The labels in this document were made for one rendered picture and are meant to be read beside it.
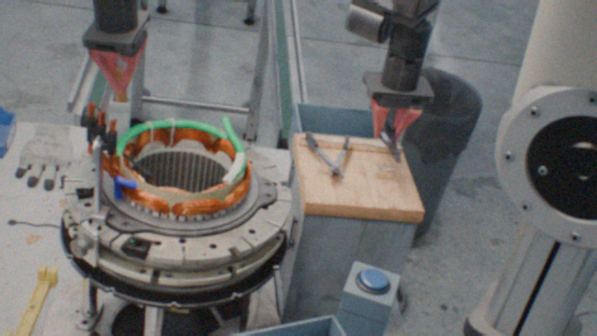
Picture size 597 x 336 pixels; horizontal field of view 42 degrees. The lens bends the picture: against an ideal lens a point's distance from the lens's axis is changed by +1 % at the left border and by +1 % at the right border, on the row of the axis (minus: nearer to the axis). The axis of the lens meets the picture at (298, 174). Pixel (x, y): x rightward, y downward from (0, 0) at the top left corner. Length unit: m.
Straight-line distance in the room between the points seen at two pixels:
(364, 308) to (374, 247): 0.18
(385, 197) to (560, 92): 0.60
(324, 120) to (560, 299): 0.73
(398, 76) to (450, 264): 1.78
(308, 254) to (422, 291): 1.52
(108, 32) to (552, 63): 0.60
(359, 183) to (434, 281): 1.58
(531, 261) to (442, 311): 1.88
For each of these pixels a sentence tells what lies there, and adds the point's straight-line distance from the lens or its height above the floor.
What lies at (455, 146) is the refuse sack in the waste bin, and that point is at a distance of 2.71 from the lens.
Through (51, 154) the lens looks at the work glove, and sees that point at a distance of 1.69.
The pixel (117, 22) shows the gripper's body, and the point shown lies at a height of 1.31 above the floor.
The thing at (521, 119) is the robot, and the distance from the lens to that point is 0.69.
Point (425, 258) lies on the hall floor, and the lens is 2.89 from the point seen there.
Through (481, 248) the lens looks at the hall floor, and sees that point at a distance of 3.03.
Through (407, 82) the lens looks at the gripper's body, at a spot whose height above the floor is 1.24.
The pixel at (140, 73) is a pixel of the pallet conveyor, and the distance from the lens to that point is 3.17.
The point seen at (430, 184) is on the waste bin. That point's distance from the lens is 2.78.
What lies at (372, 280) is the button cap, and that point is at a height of 1.04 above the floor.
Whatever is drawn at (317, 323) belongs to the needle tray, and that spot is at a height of 1.06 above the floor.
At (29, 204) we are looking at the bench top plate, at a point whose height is 0.78.
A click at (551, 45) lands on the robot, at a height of 1.52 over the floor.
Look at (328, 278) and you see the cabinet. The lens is 1.29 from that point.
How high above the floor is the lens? 1.75
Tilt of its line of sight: 34 degrees down
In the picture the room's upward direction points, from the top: 11 degrees clockwise
